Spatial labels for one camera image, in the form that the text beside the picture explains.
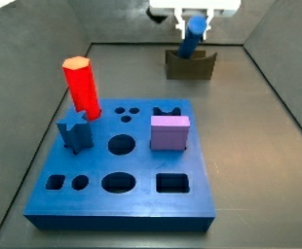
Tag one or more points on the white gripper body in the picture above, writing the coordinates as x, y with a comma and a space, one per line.
222, 8

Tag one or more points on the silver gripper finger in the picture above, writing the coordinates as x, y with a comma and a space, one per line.
208, 19
180, 23

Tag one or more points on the blue round cylinder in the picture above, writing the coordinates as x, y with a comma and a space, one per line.
194, 33

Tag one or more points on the black curved holder stand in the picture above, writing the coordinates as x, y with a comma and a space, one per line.
195, 68

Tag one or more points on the red hexagonal peg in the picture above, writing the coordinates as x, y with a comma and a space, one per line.
79, 77

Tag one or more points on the purple rectangular peg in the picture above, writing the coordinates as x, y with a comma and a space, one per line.
168, 132

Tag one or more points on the blue star peg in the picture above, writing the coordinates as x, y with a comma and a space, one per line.
75, 131

